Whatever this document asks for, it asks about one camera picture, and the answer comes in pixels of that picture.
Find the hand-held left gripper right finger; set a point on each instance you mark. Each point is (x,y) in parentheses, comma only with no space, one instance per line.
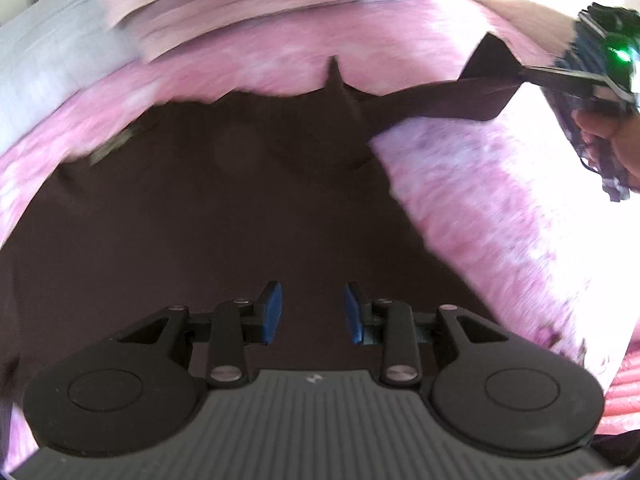
(354,312)

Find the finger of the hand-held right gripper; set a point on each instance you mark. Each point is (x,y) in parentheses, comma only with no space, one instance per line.
(560,79)

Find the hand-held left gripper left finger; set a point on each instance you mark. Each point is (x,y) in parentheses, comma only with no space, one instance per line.
(272,312)

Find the dark brown garment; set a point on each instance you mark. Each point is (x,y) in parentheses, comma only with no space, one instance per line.
(225,235)

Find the person's right forearm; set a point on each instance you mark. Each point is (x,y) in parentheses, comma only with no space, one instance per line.
(587,52)

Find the person's right hand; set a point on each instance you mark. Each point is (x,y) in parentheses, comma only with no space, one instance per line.
(607,132)

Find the pink floral blanket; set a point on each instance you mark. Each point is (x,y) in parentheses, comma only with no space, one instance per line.
(475,200)

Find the white striped quilt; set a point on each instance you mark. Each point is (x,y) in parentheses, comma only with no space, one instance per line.
(45,55)

